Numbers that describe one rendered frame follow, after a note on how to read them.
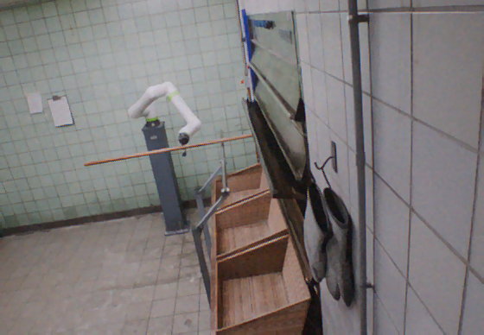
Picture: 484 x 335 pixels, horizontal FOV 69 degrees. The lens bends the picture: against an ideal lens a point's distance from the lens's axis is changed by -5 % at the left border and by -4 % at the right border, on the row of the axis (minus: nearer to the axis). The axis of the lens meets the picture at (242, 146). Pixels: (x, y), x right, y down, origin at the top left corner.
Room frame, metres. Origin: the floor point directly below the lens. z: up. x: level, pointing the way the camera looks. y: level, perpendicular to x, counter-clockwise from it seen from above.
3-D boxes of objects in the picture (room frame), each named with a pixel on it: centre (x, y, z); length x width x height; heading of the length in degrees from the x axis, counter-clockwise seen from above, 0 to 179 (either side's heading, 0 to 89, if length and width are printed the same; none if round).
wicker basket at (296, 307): (1.60, 0.03, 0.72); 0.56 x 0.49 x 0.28; 0
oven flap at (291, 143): (2.23, -0.22, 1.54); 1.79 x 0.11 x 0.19; 1
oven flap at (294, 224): (2.23, -0.22, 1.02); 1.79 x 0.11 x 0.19; 1
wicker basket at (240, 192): (2.79, 0.05, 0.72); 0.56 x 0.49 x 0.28; 0
